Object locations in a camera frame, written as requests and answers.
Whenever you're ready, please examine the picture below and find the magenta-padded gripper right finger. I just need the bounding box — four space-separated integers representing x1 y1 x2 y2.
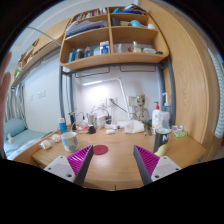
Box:
133 144 182 187

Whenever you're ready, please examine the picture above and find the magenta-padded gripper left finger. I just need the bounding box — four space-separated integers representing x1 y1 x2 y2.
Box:
43 144 95 187

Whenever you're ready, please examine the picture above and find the white cup with blue patches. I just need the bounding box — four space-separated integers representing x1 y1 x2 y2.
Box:
60 131 80 153

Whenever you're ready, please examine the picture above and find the flat round red coaster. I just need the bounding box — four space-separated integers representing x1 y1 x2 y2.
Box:
92 144 110 156

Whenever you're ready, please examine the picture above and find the wrapped round pastry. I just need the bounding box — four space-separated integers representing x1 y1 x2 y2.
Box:
39 139 54 151
49 133 63 144

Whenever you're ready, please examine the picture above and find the crumpled white paper bag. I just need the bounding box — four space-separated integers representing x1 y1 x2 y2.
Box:
124 119 146 135

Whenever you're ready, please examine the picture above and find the blue and white tube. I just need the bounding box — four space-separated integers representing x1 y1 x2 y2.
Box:
58 117 68 135

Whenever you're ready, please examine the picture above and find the tall black bottle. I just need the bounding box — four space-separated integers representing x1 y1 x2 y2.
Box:
68 112 77 132

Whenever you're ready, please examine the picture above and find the small green packet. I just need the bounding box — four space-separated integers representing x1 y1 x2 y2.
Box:
173 130 190 139

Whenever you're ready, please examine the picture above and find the white pump bottle red top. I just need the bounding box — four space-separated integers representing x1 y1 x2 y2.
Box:
151 101 162 130

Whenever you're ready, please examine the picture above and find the white power strip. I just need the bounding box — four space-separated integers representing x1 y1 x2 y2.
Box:
104 123 130 131

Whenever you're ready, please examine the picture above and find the small tree creature figurine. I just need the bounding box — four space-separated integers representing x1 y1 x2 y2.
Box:
134 93 151 125

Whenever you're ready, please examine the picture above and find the bed with teal sheet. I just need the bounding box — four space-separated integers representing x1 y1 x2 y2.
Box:
2 128 52 158

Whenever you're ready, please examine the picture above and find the clear spray bottle blue liquid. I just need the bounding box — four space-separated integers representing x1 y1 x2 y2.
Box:
161 92 173 114

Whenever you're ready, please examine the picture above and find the white desk lamp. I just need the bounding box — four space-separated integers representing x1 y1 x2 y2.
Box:
82 77 132 122

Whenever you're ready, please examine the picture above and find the small white plush toy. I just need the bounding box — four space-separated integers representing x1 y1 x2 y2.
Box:
6 133 15 145

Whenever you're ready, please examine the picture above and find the teal pillow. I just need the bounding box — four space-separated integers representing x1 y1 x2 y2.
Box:
3 117 27 138

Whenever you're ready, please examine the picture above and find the grey striped curtain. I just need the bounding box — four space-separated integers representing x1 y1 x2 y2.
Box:
4 83 26 123

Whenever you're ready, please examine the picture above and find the teal white hanging cloth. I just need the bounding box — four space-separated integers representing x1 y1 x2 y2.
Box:
205 46 224 140

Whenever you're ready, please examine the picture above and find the wooden shelf unit with items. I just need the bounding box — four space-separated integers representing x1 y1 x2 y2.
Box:
58 3 171 72

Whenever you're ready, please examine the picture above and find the grey metal shelf frame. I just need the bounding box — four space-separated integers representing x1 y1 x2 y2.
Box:
58 55 177 127

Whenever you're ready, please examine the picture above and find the wooden loft bed rail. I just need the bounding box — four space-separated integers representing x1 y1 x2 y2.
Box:
10 18 72 88

